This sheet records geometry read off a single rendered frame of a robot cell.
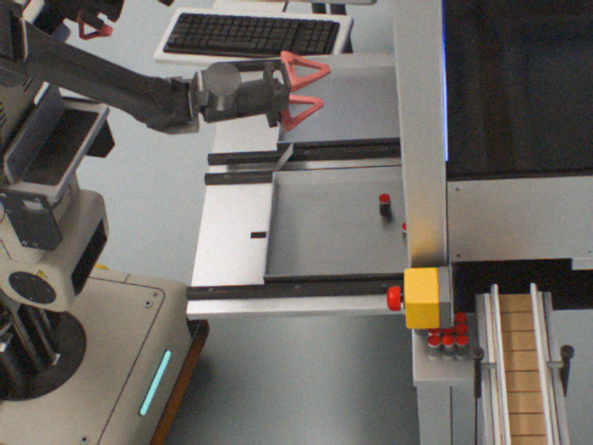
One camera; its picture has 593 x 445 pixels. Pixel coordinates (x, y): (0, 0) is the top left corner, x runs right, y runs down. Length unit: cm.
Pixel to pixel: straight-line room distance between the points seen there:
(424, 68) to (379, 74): 84
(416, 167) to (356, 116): 63
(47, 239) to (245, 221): 37
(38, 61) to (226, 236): 68
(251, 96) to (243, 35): 85
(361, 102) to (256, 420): 97
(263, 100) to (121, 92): 25
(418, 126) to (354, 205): 53
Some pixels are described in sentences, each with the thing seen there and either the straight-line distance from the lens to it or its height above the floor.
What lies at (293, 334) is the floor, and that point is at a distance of 296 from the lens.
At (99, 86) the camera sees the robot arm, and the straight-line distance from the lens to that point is 157.
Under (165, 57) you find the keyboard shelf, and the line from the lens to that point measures 258.
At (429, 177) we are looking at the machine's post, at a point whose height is 121.
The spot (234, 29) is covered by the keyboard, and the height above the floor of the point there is 83.
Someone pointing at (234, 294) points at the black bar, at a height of 89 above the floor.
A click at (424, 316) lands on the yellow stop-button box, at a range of 172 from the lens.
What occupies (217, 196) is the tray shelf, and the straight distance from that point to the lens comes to 210.
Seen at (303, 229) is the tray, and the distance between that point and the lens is 201.
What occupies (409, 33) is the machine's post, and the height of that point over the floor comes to 149.
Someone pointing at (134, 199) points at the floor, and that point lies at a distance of 340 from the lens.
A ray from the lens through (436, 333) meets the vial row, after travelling 179.
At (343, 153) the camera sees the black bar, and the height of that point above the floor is 90.
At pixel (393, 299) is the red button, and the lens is 172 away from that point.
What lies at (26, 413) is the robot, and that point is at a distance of 265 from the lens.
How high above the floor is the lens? 237
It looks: 47 degrees down
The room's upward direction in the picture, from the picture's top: 10 degrees counter-clockwise
